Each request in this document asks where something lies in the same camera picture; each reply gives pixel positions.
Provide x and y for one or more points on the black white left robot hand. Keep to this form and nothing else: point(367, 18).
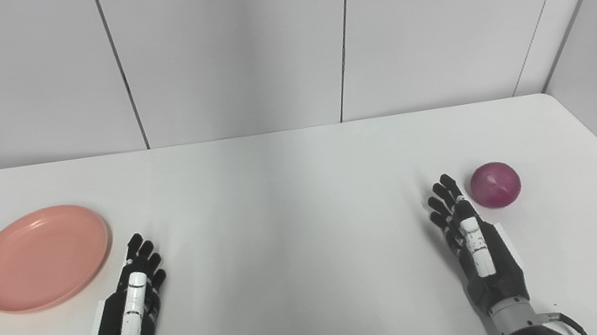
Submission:
point(129, 308)

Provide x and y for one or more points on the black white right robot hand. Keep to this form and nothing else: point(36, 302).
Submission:
point(479, 249)

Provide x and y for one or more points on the purple red onion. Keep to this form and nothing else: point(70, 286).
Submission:
point(495, 185)

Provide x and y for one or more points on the pink round plate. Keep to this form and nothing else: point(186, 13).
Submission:
point(41, 259)

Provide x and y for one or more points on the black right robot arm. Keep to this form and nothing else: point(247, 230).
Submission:
point(520, 330)

